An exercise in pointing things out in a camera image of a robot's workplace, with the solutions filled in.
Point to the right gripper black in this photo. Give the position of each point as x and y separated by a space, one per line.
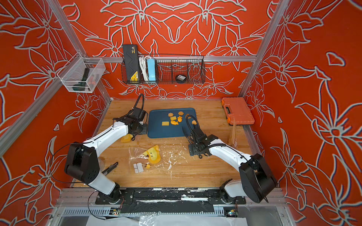
194 151

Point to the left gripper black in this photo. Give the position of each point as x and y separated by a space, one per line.
144 131

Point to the dark blue tray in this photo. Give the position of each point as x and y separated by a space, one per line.
156 117

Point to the black metal tongs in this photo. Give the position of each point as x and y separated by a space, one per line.
186 134

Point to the bag with cream bear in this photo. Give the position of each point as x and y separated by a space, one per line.
232 141

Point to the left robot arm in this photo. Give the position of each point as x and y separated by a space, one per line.
82 160

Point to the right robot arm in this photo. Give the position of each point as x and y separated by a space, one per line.
256 178

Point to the bag with yellow duck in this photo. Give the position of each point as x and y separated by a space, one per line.
143 160

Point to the orange tool case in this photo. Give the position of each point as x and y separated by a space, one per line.
237 111

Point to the light blue power bank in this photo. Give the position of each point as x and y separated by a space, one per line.
151 70

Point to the black box in basket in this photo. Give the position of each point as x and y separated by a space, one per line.
131 61

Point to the black wire wall basket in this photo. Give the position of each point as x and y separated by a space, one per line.
169 66

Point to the dark green screwdriver handle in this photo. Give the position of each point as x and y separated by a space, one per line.
80 86

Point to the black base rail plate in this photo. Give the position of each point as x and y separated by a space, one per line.
172 201

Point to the clear acrylic wall bin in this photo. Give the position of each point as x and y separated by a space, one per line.
71 73

